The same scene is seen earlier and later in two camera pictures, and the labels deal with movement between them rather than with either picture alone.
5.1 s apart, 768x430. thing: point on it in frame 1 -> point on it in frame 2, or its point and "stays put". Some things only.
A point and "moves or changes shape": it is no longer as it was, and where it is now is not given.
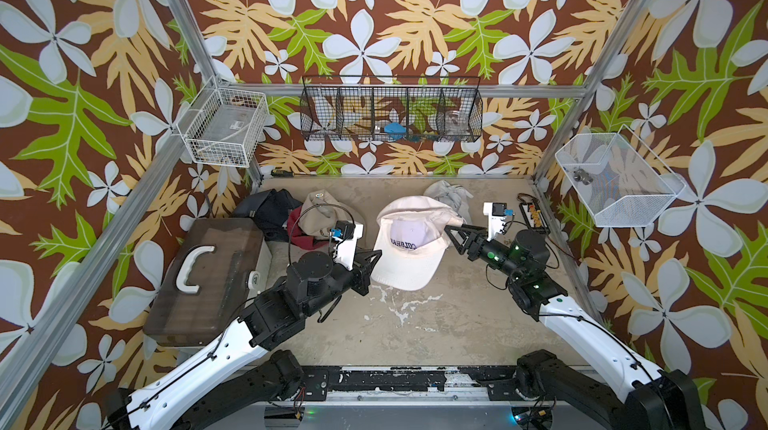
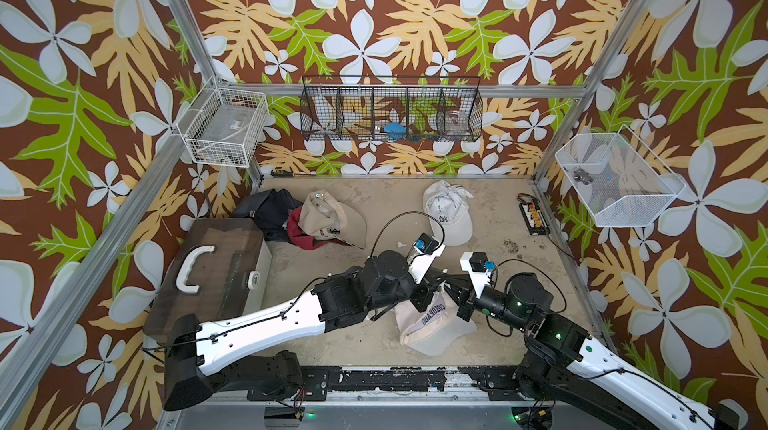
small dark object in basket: [581, 175] stays put
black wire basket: [386, 108] stays put
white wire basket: [220, 125] stays put
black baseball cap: [271, 208] stays put
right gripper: [477, 244] -> [462, 286]
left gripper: [359, 271] -> [423, 288]
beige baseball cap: [320, 213] moves or changes shape
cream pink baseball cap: [413, 241] -> [436, 327]
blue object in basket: [395, 130] stays put
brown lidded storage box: [217, 266] stays put
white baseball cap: [454, 195] stays put
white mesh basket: [622, 181] stays put
